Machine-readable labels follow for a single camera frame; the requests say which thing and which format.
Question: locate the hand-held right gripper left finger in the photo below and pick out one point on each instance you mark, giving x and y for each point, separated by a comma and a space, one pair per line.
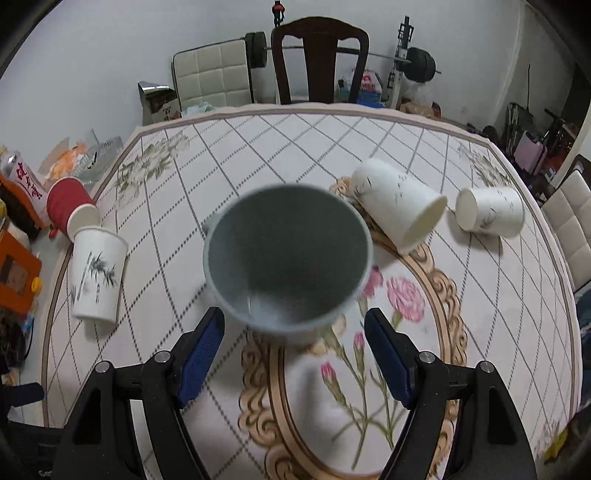
199, 355

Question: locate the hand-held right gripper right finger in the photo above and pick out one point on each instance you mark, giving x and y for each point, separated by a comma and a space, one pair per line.
388, 357

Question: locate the grey ceramic cup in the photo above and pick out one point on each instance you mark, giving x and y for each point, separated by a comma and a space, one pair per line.
288, 258

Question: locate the white paper cup bamboo print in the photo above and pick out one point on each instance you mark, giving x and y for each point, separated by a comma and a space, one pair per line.
96, 274

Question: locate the large white speckled paper cup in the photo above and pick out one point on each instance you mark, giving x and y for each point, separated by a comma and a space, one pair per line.
397, 203

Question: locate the small white paper cup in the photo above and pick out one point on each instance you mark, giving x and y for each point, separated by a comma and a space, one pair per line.
489, 211

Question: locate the red paper cup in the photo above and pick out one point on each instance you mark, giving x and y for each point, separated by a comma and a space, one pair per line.
69, 203

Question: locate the floral printed tablecloth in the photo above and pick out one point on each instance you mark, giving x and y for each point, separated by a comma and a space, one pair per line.
471, 295

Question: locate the orange box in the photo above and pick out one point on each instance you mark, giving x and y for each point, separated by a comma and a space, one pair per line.
16, 279

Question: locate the white padded chair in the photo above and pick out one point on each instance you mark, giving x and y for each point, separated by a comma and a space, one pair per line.
570, 221

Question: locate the pink suitcase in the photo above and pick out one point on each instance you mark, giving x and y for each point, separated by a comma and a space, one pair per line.
531, 154

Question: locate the red and white packet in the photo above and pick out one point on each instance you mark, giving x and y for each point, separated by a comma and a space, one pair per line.
23, 180

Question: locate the open cardboard box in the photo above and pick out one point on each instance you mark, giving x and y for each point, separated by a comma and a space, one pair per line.
158, 104

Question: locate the white plastic bag red print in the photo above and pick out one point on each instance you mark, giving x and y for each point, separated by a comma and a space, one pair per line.
367, 83

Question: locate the cream padded folding chair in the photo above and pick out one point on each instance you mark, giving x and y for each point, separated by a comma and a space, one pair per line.
214, 74

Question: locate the barbell with black plates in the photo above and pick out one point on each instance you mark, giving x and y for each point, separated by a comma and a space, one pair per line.
418, 60

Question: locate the barbell rack stand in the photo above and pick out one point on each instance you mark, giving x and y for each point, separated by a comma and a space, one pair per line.
400, 55

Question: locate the dark wooden chair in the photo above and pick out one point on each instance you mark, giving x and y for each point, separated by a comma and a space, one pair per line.
318, 55

